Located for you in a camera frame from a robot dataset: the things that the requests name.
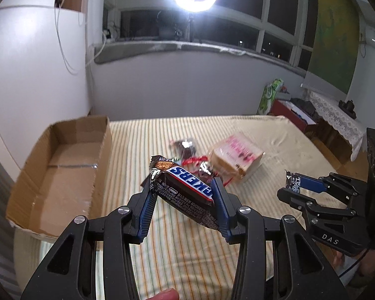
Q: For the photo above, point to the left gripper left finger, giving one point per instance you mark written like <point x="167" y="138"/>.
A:
<point x="68" y="271"/>

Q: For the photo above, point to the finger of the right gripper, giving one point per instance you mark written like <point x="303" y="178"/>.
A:
<point x="340" y="187"/>
<point x="311" y="209"/>

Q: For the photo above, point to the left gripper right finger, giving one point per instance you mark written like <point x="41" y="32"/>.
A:
<point x="277" y="258"/>

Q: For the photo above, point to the large Snickers bar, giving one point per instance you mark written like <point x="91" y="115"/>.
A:
<point x="183" y="191"/>

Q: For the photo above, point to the right hand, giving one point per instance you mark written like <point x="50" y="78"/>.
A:
<point x="341" y="262"/>

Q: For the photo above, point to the left hand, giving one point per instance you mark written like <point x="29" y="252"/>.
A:
<point x="168" y="294"/>

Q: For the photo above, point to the white lace cloth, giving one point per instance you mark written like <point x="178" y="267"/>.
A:
<point x="350" y="129"/>

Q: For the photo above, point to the red storage box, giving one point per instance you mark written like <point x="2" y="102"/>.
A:
<point x="292" y="112"/>

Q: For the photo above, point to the wrapped sliced bread loaf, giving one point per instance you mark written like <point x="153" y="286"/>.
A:
<point x="235" y="157"/>

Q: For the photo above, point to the brown cardboard box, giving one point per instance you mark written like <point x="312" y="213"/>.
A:
<point x="63" y="177"/>

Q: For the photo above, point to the green white tissue pack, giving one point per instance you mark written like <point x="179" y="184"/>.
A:
<point x="269" y="95"/>

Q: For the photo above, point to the dark snack red-tie packet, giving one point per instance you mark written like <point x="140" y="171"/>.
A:
<point x="201" y="167"/>

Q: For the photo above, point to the dark snack clear packet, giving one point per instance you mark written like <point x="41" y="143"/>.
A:
<point x="186" y="148"/>

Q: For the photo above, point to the black camera on shelf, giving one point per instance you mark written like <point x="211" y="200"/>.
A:
<point x="348" y="108"/>

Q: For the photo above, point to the green yellow wall curtain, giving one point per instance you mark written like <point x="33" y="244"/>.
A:
<point x="335" y="50"/>

